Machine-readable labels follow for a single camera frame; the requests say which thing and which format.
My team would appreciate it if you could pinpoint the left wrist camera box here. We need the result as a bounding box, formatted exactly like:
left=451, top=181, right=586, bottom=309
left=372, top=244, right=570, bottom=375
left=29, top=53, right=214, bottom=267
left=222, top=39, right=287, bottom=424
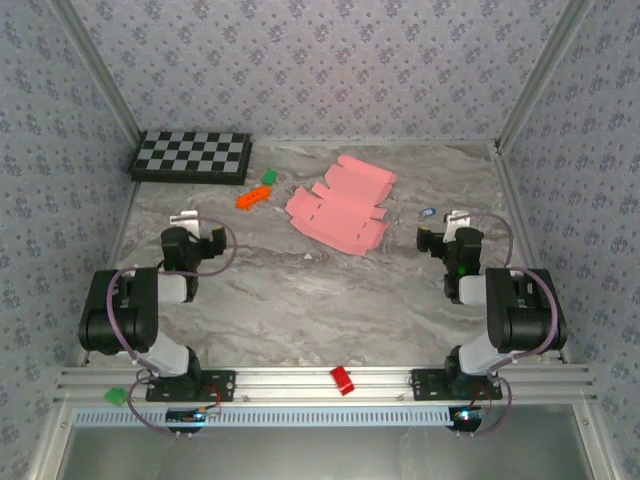
left=168, top=209, right=202, bottom=237

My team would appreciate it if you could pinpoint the aluminium side rail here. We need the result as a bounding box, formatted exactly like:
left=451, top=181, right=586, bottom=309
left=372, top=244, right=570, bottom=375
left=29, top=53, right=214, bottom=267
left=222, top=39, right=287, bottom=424
left=77, top=182, right=142, bottom=369
left=489, top=142, right=574, bottom=364

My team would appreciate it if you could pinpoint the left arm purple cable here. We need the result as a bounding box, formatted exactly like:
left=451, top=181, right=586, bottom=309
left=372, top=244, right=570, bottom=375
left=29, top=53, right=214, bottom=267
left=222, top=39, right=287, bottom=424
left=107, top=217, right=239, bottom=441

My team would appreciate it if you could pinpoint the wide aluminium base rail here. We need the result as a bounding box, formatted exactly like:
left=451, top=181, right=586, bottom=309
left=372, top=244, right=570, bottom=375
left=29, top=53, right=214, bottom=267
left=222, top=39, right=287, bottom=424
left=52, top=364, right=599, bottom=405

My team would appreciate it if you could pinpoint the red plastic block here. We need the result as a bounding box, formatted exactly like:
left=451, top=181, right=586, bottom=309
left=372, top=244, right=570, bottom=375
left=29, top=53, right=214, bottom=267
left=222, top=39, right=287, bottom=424
left=329, top=365, right=356, bottom=397

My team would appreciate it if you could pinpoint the pink paper box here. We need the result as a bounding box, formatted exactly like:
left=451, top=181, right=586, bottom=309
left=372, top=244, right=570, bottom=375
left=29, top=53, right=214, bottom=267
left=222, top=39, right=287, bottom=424
left=284, top=154, right=399, bottom=259

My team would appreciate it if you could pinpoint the black white checkerboard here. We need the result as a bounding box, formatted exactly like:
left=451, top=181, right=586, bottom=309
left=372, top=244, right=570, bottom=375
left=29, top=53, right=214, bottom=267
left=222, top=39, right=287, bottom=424
left=129, top=130, right=254, bottom=186

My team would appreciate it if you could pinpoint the grey metal panel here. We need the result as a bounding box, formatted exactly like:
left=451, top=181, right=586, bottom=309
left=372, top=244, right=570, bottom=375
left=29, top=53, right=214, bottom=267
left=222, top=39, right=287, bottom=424
left=59, top=423, right=596, bottom=480

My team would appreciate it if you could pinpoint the slotted grey cable duct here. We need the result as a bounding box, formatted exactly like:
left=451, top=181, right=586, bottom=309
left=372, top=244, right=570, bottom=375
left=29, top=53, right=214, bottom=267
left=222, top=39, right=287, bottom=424
left=73, top=405, right=464, bottom=427

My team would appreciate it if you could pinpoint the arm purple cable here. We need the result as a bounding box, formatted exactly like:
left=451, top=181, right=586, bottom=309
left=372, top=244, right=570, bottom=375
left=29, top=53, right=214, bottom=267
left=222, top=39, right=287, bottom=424
left=107, top=217, right=239, bottom=441
left=457, top=212, right=560, bottom=439

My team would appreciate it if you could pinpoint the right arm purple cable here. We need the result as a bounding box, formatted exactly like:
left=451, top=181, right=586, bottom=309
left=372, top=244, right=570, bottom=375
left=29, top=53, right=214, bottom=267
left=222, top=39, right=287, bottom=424
left=457, top=212, right=560, bottom=439

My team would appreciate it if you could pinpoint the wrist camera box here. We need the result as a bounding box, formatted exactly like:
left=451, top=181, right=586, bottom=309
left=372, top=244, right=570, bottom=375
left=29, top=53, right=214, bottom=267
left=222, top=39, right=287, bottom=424
left=444, top=210, right=472, bottom=241
left=168, top=209, right=202, bottom=237

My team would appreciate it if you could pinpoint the orange toy block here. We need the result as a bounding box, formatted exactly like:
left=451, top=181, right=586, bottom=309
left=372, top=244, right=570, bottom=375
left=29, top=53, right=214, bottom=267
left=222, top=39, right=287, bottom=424
left=235, top=185, right=275, bottom=211

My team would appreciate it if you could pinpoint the aluminium frame post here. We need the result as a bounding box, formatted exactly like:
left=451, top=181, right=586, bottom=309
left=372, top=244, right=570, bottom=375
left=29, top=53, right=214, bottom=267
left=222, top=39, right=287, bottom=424
left=47, top=0, right=144, bottom=146
left=497, top=0, right=599, bottom=149

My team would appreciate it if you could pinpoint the thin aluminium wall rail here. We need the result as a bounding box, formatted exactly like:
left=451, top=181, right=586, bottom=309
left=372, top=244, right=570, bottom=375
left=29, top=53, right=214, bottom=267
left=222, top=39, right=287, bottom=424
left=249, top=138, right=499, bottom=148

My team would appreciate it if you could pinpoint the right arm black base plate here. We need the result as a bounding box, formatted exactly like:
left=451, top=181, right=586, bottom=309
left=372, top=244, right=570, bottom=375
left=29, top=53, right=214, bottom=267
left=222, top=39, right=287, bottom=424
left=410, top=368, right=503, bottom=403

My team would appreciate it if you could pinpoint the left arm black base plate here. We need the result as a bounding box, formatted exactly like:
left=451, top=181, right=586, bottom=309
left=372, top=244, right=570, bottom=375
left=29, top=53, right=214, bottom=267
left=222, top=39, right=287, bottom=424
left=145, top=369, right=237, bottom=403

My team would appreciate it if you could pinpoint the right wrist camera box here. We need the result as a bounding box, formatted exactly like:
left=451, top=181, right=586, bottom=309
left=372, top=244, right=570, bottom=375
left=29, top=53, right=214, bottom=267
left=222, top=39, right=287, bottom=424
left=444, top=210, right=472, bottom=241

